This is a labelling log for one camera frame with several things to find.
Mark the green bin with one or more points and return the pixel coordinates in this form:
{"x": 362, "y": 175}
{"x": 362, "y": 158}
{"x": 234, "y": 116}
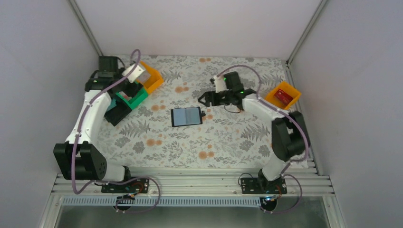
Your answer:
{"x": 134, "y": 102}

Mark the orange bin back left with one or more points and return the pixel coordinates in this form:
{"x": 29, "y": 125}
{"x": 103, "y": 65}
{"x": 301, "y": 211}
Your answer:
{"x": 151, "y": 79}

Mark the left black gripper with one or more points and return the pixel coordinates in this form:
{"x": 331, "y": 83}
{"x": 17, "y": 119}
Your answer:
{"x": 118, "y": 96}

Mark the orange bin right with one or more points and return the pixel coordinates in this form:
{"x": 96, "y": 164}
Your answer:
{"x": 289, "y": 90}

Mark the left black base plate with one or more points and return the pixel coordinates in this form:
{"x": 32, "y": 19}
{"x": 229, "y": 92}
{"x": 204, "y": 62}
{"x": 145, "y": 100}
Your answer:
{"x": 137, "y": 186}

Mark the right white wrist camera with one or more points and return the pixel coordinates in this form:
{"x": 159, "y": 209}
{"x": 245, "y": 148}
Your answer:
{"x": 219, "y": 83}

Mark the black card holder wallet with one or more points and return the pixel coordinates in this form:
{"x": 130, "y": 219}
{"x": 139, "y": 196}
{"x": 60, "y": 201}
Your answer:
{"x": 186, "y": 116}

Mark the floral patterned table mat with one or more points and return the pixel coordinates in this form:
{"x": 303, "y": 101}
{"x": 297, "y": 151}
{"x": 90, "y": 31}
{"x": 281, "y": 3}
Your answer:
{"x": 227, "y": 138}

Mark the grey slotted cable duct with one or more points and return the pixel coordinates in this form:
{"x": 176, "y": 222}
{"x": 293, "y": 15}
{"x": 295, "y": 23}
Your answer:
{"x": 163, "y": 201}

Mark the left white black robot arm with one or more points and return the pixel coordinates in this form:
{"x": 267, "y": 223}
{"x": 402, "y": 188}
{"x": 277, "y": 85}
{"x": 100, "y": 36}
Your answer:
{"x": 80, "y": 157}

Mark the orange bin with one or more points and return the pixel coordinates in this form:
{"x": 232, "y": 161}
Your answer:
{"x": 151, "y": 79}
{"x": 289, "y": 90}

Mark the red card in bin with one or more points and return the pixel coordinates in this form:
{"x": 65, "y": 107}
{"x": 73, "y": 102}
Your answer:
{"x": 283, "y": 97}

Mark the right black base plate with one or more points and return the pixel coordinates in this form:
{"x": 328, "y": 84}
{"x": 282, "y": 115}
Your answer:
{"x": 252, "y": 186}

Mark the black bin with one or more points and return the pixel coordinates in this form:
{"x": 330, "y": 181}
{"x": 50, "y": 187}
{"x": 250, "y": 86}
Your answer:
{"x": 117, "y": 114}

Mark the teal card in black bin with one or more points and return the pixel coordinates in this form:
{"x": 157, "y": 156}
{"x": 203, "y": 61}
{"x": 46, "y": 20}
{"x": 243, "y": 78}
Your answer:
{"x": 112, "y": 105}

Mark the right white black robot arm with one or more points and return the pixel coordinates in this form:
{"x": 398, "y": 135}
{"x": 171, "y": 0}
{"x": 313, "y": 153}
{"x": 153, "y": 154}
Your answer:
{"x": 290, "y": 141}

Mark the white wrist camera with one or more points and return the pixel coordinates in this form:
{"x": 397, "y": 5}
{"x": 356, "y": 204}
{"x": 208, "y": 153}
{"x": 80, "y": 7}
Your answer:
{"x": 219, "y": 83}
{"x": 132, "y": 72}

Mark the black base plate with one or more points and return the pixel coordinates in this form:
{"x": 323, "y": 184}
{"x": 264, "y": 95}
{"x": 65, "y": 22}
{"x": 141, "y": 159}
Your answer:
{"x": 252, "y": 186}
{"x": 137, "y": 186}

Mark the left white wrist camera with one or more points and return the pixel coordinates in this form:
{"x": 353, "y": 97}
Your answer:
{"x": 132, "y": 72}

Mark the aluminium rail frame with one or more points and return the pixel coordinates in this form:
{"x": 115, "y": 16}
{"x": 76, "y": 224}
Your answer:
{"x": 309, "y": 203}

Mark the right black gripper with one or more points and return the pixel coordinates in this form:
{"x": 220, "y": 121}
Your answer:
{"x": 215, "y": 97}

